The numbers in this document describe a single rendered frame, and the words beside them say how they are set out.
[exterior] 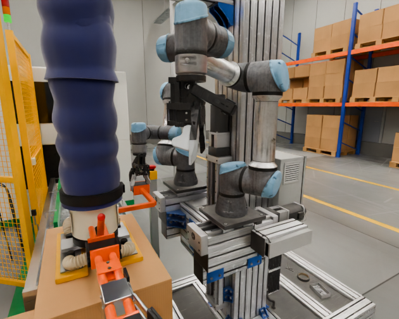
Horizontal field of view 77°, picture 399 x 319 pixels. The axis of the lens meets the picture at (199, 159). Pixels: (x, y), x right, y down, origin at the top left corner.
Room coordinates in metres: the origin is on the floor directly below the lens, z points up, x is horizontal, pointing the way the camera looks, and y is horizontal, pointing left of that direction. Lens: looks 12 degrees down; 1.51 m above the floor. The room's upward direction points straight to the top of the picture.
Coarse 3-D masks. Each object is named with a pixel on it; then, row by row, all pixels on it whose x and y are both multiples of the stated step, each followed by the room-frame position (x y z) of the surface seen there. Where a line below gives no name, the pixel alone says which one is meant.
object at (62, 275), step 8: (56, 248) 0.90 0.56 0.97; (56, 256) 0.84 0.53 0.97; (64, 256) 0.84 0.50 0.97; (56, 264) 0.80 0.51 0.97; (56, 272) 0.75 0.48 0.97; (64, 272) 0.75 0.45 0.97; (72, 272) 0.75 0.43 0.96; (80, 272) 0.76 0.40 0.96; (88, 272) 0.77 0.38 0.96; (56, 280) 0.72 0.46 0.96; (64, 280) 0.73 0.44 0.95
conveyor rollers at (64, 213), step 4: (56, 184) 3.07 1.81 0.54; (56, 188) 2.92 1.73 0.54; (56, 192) 2.76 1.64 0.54; (52, 204) 2.37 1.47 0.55; (52, 208) 2.28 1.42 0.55; (64, 208) 2.31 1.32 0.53; (52, 212) 2.20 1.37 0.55; (60, 212) 2.22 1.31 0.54; (64, 212) 2.23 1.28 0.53; (68, 212) 2.19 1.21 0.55; (52, 216) 2.11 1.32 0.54; (60, 216) 2.14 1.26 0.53; (64, 216) 2.09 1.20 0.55; (52, 220) 2.04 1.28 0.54; (60, 220) 2.06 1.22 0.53; (52, 224) 1.96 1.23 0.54; (60, 224) 1.98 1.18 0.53; (48, 228) 1.87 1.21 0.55
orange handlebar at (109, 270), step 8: (144, 192) 1.21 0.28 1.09; (152, 200) 1.11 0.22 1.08; (120, 208) 1.01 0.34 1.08; (128, 208) 1.03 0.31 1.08; (136, 208) 1.04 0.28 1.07; (104, 224) 0.87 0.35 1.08; (104, 232) 0.80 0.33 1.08; (96, 256) 0.66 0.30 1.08; (112, 256) 0.66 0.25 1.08; (96, 264) 0.62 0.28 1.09; (104, 264) 0.62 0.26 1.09; (112, 264) 0.62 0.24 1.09; (120, 264) 0.62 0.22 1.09; (96, 272) 0.62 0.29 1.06; (104, 272) 0.59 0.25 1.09; (112, 272) 0.62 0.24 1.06; (120, 272) 0.59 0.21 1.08; (104, 280) 0.56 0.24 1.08; (112, 304) 0.48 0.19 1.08; (128, 304) 0.48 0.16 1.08; (112, 312) 0.46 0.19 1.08; (128, 312) 0.46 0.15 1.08
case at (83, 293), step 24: (120, 216) 1.24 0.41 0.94; (48, 240) 1.00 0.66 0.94; (144, 240) 1.00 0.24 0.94; (48, 264) 0.83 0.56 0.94; (144, 264) 0.83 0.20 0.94; (48, 288) 0.70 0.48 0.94; (72, 288) 0.70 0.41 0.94; (96, 288) 0.70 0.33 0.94; (144, 288) 0.71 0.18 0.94; (168, 288) 0.75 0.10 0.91; (48, 312) 0.61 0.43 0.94; (72, 312) 0.61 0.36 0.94; (96, 312) 0.64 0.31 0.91; (144, 312) 0.71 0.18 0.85; (168, 312) 0.75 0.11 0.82
